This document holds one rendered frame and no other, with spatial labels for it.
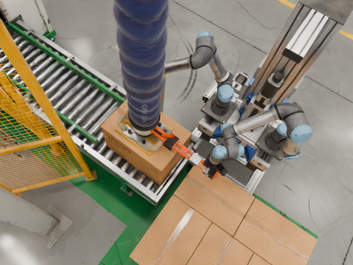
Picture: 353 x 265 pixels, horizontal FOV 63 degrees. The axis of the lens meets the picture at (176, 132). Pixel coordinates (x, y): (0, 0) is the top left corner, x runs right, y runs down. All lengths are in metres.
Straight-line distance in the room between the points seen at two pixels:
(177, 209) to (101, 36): 2.59
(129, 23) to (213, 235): 1.82
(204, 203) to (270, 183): 1.06
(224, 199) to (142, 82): 1.42
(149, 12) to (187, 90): 2.51
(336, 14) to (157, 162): 1.43
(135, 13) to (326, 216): 2.94
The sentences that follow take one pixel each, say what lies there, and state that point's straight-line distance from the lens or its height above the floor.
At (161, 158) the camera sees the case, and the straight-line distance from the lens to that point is 2.17.
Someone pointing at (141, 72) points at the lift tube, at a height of 1.83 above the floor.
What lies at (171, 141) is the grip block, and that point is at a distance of 2.07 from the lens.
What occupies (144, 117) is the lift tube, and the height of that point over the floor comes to 1.36.
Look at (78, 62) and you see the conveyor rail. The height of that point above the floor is 0.59.
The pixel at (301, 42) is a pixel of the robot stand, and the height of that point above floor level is 2.03.
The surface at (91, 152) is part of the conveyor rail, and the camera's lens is 2.62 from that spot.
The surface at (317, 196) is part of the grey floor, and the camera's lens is 3.55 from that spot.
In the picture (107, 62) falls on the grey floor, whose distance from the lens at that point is 3.86.
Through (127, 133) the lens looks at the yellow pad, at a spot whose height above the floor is 0.97.
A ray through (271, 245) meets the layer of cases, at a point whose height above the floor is 0.54.
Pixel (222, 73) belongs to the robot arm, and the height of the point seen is 1.33.
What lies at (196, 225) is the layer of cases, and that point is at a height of 0.54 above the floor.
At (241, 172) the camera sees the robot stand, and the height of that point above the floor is 0.21.
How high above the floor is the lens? 2.99
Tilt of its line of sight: 64 degrees down
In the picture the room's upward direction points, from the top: 11 degrees clockwise
